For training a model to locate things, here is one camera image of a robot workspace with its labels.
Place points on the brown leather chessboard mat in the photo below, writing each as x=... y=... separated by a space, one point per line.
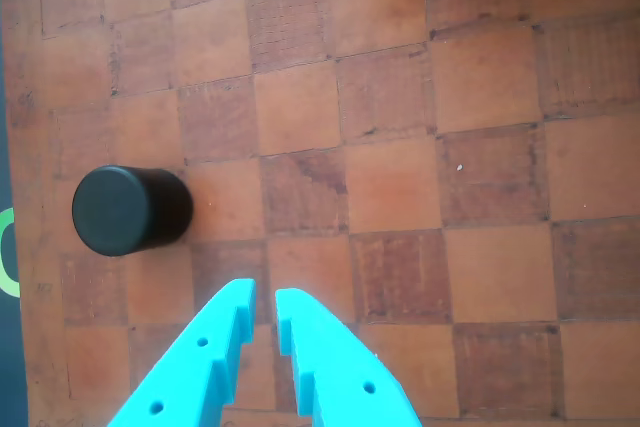
x=400 y=97

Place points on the black cylinder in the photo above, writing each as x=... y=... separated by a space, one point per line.
x=125 y=212

